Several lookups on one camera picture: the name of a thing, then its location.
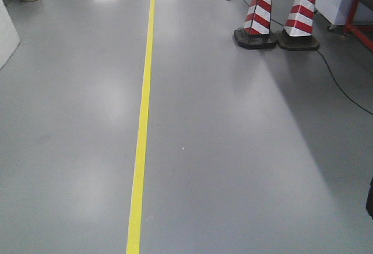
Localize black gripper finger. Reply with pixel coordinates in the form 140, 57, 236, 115
365, 179, 373, 218

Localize right striped traffic cone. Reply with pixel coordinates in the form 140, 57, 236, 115
276, 0, 319, 51

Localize striped traffic cone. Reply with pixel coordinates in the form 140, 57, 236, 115
276, 0, 319, 51
233, 0, 277, 50

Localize white cabinet with casters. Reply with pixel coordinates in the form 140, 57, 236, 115
314, 0, 373, 32

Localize left striped traffic cone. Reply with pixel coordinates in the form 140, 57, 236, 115
233, 0, 277, 50

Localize yellow floor tape line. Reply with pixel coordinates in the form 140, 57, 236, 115
126, 0, 156, 253

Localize black floor cable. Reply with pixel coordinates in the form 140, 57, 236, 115
223, 0, 373, 112

